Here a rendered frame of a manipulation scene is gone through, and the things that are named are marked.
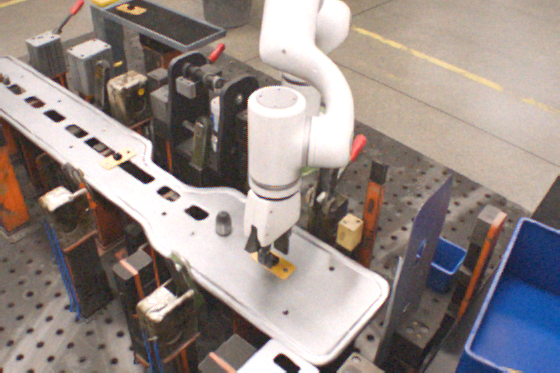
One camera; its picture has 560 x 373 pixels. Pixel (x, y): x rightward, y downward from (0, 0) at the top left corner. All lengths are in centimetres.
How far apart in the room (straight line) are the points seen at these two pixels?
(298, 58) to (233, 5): 341
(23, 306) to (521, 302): 109
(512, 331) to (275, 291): 40
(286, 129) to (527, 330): 51
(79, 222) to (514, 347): 84
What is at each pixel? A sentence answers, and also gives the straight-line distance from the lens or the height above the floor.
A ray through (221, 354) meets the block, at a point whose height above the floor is 98.
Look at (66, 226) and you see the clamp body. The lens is 118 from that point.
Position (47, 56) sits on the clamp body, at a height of 101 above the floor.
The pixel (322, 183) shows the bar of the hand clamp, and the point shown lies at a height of 110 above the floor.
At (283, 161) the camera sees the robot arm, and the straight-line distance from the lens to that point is 81.
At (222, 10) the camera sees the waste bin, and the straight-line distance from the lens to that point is 426.
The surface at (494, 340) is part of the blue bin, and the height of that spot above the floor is 103.
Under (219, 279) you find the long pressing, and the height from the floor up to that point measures 100.
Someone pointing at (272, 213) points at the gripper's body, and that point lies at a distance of 89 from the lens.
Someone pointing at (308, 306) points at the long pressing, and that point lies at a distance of 97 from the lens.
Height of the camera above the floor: 176
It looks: 38 degrees down
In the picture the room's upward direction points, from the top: 2 degrees clockwise
